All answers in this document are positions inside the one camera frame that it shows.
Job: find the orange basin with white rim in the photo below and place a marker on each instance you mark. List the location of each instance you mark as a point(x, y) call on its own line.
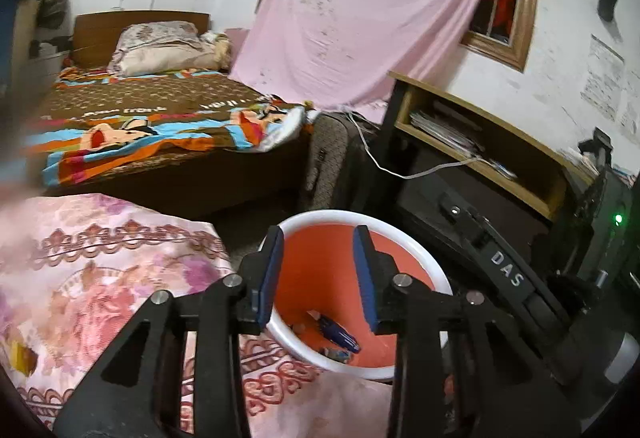
point(320, 268)

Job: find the pink hanging sheet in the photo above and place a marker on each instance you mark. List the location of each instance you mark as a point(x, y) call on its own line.
point(360, 18)

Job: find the small white device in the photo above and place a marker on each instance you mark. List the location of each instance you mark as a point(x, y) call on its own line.
point(502, 170)

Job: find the wooden bed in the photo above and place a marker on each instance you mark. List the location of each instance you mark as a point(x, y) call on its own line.
point(150, 26)

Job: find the paper wall poster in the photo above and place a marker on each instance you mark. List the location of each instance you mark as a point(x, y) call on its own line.
point(602, 78)

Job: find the blue pen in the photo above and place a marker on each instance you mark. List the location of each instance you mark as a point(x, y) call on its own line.
point(340, 333)

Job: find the small colourful wrapper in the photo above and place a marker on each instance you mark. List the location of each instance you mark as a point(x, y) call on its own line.
point(335, 354)

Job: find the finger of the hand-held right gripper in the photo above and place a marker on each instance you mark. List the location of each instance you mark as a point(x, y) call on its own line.
point(502, 265)

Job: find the black wall hanging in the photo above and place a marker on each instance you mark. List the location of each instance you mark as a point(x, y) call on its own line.
point(606, 1)

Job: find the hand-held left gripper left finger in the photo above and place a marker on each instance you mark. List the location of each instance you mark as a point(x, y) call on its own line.
point(270, 278)

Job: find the pink floral bedsheet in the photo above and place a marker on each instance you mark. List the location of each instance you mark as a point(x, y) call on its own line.
point(100, 293)

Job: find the small floral pillow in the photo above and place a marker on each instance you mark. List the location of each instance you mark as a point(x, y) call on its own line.
point(216, 49)

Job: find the black clothes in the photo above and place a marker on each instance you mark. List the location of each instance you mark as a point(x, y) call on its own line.
point(47, 46)

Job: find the large floral pillow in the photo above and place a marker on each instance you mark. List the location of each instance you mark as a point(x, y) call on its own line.
point(155, 48)

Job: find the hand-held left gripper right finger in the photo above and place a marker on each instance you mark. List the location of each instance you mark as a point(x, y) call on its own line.
point(362, 278)

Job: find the white nightstand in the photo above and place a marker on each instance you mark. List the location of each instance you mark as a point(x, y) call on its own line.
point(50, 66)

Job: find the wooden shelf desk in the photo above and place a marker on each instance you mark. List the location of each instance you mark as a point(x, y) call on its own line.
point(505, 118)

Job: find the stack of papers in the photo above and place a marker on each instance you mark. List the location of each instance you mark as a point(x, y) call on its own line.
point(445, 131)

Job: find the colourful printed blanket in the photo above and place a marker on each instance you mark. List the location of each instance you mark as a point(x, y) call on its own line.
point(150, 118)

